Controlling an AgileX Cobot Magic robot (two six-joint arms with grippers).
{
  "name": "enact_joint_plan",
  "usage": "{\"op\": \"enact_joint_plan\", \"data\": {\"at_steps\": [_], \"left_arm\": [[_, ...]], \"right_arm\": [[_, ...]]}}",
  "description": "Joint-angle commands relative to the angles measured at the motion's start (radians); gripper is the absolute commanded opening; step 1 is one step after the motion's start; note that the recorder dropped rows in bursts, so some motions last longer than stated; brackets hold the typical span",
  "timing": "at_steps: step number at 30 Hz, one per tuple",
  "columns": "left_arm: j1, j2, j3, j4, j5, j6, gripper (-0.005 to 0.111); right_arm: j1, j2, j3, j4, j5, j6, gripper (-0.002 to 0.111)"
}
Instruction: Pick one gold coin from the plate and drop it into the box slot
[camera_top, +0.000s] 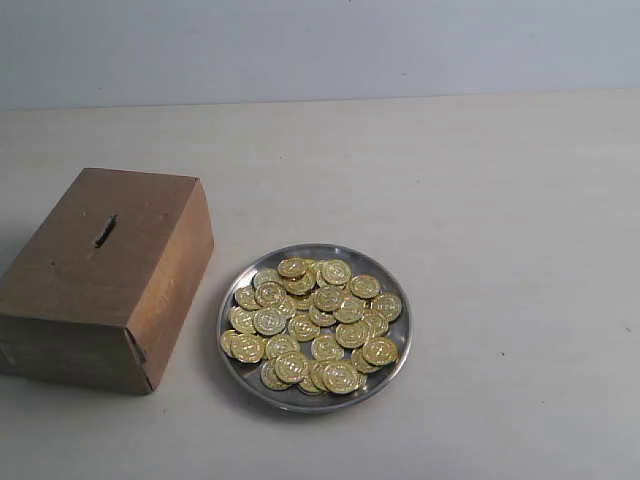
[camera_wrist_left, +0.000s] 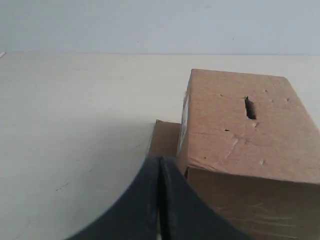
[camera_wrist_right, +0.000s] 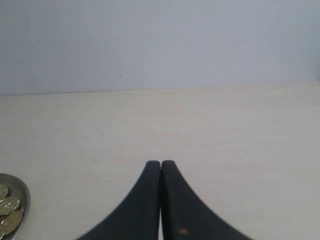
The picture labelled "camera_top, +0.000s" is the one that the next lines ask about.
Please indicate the brown cardboard box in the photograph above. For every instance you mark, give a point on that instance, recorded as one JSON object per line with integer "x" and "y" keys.
{"x": 98, "y": 295}

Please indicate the gold coin top of pile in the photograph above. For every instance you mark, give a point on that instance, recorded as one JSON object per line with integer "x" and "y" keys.
{"x": 292, "y": 267}

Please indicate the gold coin upper left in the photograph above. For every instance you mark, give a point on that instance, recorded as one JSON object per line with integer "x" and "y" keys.
{"x": 269, "y": 294}

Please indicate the gold coin far right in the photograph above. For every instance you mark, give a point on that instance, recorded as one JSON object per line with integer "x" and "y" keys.
{"x": 388, "y": 305}

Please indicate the gold coin left middle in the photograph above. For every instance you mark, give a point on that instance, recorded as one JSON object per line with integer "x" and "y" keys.
{"x": 268, "y": 321}

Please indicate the gold coin centre right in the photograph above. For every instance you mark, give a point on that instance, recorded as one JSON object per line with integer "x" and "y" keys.
{"x": 352, "y": 336}

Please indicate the gold coin lower right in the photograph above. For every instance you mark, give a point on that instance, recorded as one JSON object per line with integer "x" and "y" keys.
{"x": 379, "y": 351}

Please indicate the gold coin lower left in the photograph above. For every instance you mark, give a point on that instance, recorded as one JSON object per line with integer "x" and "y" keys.
{"x": 247, "y": 348}

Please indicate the gold coin bottom middle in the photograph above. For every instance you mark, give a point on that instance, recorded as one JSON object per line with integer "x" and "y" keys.
{"x": 291, "y": 367}

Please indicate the gold coin bottom front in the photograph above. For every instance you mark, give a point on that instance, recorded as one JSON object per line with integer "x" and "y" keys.
{"x": 340, "y": 377}

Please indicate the round silver metal plate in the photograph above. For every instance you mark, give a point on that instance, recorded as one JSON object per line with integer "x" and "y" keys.
{"x": 328, "y": 306}

